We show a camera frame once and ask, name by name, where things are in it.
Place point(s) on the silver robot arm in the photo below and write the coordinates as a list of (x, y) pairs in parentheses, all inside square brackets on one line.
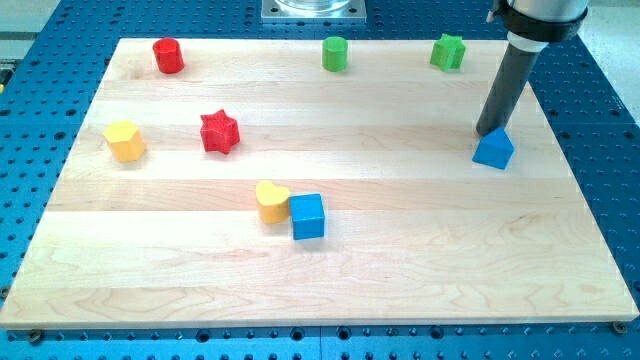
[(548, 21)]

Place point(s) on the blue cube block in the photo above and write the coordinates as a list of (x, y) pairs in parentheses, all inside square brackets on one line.
[(307, 216)]

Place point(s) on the wooden board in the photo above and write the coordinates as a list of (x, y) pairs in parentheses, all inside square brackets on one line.
[(415, 231)]

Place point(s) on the yellow heart block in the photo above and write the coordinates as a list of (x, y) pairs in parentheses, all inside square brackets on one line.
[(272, 202)]

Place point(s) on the red star block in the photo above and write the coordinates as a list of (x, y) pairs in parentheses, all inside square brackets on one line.
[(219, 132)]

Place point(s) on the green cylinder block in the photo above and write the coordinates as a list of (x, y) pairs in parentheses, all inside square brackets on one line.
[(334, 54)]

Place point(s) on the blue triangle block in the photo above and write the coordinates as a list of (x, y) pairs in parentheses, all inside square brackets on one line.
[(494, 150)]

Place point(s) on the green star block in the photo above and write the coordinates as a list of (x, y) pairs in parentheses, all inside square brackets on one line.
[(448, 52)]

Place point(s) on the yellow hexagon block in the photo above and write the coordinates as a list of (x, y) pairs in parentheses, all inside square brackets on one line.
[(125, 141)]

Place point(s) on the red cylinder block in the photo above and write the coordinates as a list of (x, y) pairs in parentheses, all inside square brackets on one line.
[(168, 55)]

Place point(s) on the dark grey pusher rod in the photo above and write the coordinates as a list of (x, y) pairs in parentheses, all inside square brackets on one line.
[(515, 68)]

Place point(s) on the blue perforated table plate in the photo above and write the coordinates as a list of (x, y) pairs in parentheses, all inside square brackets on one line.
[(52, 88)]

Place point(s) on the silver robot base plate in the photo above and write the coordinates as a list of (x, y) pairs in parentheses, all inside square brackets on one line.
[(333, 11)]

